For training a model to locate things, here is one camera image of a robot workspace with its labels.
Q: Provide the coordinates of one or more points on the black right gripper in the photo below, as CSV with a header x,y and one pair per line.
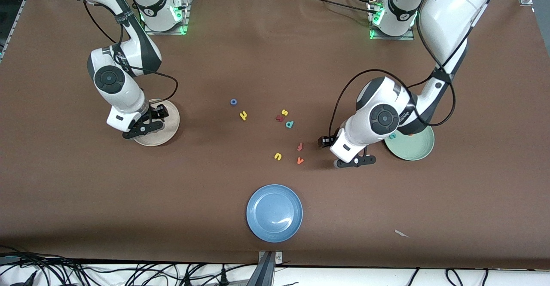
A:
x,y
154,113

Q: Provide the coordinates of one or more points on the yellow foam letter h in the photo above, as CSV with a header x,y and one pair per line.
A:
x,y
243,115

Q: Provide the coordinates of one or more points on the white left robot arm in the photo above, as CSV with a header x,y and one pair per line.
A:
x,y
451,11

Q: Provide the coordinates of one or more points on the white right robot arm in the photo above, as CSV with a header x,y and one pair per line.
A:
x,y
124,92

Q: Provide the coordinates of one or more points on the beige brown plate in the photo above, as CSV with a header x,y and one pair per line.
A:
x,y
165,138

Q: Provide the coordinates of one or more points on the teal foam letter p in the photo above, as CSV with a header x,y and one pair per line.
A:
x,y
289,124

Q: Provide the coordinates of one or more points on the dark red foam letter n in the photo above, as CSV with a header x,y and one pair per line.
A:
x,y
280,118

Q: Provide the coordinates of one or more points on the blue plate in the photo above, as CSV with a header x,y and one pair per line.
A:
x,y
274,213

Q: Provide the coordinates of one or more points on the pale green plate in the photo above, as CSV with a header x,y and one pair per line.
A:
x,y
419,148

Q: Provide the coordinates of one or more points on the brown paper table cover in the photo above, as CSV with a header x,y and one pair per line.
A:
x,y
86,191

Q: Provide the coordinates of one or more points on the white paper scrap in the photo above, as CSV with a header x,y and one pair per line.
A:
x,y
401,233

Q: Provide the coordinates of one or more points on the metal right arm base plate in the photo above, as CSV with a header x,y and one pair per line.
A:
x,y
165,32

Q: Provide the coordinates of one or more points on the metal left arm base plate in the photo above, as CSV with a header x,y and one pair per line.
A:
x,y
393,38

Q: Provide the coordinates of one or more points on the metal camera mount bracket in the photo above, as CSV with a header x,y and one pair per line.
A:
x,y
268,269

